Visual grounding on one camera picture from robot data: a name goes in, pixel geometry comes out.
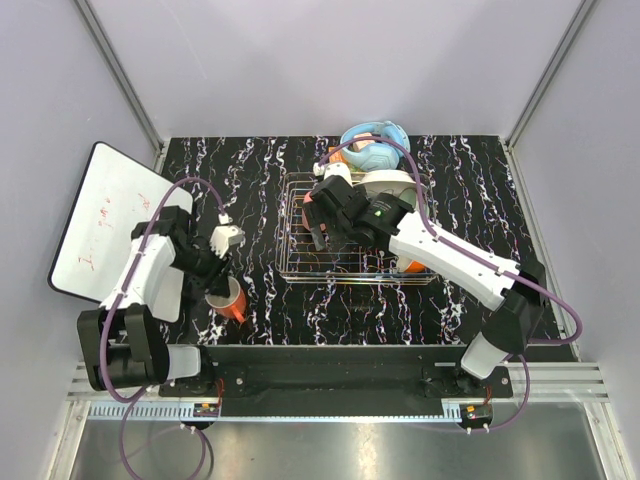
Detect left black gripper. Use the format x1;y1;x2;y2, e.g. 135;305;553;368
171;241;234;297

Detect orange mug white inside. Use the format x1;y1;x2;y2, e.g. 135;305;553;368
205;277;247;324

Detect white scalloped plate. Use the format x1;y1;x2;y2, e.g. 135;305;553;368
354;170;417;200

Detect orange bowl white inside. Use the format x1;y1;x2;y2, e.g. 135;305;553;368
396;256;428;274

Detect pink cup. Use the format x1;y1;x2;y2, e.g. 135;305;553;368
302;191;326;234

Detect pale green bowl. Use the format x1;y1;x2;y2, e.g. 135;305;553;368
398;188;419;211

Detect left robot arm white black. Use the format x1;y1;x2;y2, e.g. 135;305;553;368
77;206;244;396

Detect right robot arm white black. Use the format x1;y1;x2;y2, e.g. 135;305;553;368
304;175;545;397

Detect orange book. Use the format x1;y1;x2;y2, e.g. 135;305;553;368
328;146;361;172

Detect pink cube box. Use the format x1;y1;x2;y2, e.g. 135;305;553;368
350;133;374;152

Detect blue headphones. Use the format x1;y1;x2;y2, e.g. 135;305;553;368
340;120;410;172

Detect metal wire dish rack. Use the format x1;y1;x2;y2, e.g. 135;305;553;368
276;172;437;286

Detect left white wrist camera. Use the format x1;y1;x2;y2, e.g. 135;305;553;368
209;213;245;259

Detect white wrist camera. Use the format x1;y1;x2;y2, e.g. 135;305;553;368
209;213;245;259
313;162;353;186

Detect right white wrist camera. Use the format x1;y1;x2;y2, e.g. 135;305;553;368
313;162;353;186

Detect white whiteboard black frame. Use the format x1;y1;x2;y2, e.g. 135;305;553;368
48;142;184;323

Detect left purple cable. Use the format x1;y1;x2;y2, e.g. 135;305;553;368
98;177;231;479

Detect aluminium cable duct rail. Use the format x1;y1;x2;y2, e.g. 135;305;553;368
66;363;609;427

